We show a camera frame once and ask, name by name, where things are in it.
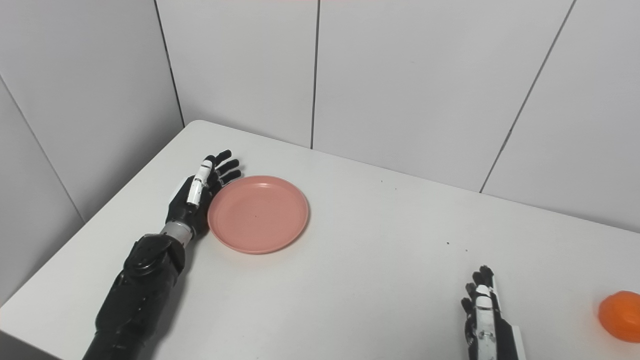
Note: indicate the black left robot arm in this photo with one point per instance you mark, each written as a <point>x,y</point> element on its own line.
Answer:
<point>137,295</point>

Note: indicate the orange fruit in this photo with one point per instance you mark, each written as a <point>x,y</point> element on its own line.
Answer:
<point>622,316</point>

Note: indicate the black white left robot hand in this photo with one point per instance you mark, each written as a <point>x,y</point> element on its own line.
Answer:
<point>187,210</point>

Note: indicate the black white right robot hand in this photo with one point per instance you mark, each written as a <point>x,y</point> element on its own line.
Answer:
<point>492,335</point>

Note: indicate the pink round plate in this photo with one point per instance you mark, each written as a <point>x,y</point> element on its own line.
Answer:
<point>257,215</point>

